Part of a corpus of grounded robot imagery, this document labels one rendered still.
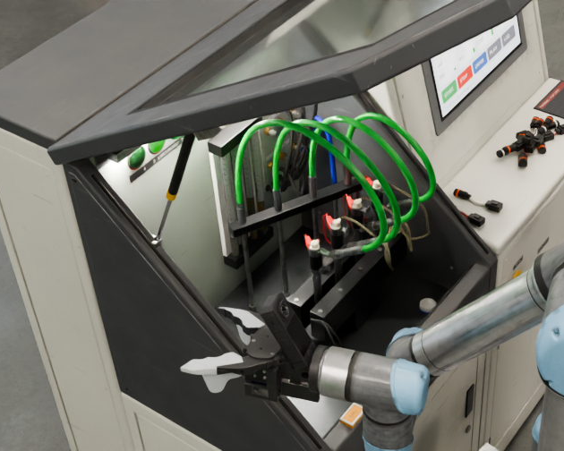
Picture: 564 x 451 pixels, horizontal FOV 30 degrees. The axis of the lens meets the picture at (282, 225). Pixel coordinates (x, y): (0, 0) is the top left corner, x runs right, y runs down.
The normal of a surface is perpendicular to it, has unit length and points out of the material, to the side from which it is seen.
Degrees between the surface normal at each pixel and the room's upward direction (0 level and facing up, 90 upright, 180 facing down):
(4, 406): 0
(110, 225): 90
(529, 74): 76
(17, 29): 0
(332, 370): 37
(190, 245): 90
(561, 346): 83
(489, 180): 0
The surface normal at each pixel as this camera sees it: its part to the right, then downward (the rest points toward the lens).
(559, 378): -0.32, 0.53
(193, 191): 0.80, 0.35
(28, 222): -0.60, 0.55
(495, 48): 0.76, 0.16
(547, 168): -0.07, -0.76
